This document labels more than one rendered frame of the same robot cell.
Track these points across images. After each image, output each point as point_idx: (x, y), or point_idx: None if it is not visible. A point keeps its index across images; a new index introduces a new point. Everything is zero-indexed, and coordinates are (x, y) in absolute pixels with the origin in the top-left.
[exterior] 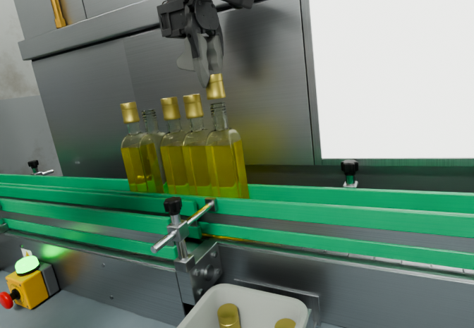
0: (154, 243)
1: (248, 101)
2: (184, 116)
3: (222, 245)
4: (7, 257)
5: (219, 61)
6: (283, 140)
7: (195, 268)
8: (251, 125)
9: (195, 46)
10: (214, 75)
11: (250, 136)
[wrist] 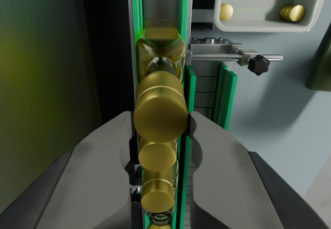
0: (277, 60)
1: (21, 74)
2: None
3: (188, 39)
4: None
5: (116, 137)
6: None
7: (228, 43)
8: (50, 59)
9: (284, 180)
10: (183, 104)
11: (62, 58)
